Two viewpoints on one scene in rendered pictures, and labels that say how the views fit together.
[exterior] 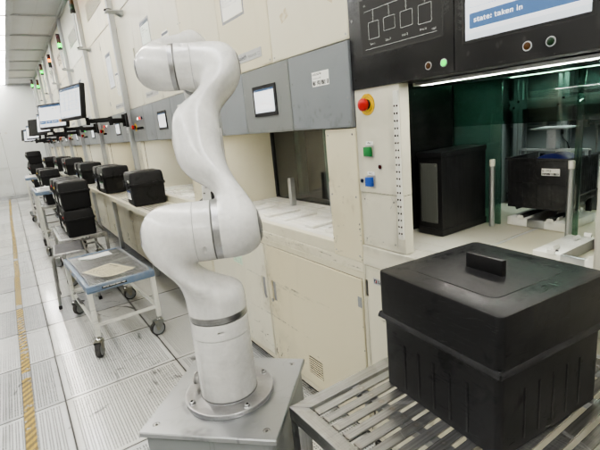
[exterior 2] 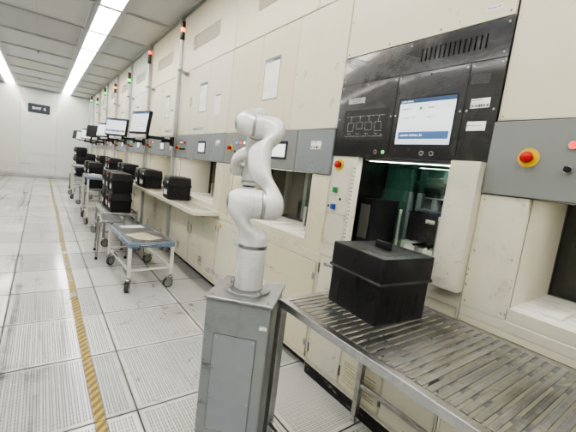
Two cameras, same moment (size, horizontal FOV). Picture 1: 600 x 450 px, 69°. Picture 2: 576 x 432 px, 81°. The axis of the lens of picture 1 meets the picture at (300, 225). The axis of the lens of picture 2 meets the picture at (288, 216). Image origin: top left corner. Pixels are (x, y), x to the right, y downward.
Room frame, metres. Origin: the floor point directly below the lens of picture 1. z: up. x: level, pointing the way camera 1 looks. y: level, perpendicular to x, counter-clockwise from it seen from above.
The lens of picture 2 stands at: (-0.54, 0.15, 1.27)
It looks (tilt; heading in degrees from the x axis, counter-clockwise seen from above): 7 degrees down; 356
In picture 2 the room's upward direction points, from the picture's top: 7 degrees clockwise
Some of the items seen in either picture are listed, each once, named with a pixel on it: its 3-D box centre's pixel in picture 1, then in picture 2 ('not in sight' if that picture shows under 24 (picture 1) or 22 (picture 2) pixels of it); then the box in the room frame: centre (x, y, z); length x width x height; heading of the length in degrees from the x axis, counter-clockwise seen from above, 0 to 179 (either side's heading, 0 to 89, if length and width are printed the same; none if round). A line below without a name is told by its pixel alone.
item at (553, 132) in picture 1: (552, 171); (431, 223); (1.54, -0.92, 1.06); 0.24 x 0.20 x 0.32; 33
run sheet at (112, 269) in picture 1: (108, 269); (143, 236); (2.83, 1.32, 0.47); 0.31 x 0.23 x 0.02; 54
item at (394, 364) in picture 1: (484, 350); (376, 288); (0.77, -0.34, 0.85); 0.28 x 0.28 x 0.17; 27
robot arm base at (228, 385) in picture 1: (224, 353); (249, 268); (0.84, 0.19, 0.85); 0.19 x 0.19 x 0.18
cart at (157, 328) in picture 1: (113, 292); (141, 253); (2.99, 1.40, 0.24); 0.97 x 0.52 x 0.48; 35
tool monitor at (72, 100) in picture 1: (94, 107); (153, 129); (3.79, 1.62, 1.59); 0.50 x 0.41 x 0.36; 123
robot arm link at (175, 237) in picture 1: (194, 261); (248, 218); (0.84, 0.22, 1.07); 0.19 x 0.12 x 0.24; 97
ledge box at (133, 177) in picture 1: (144, 187); (176, 187); (3.45, 1.20, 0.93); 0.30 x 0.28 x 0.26; 30
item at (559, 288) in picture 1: (485, 287); (381, 257); (0.77, -0.34, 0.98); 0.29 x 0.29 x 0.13; 27
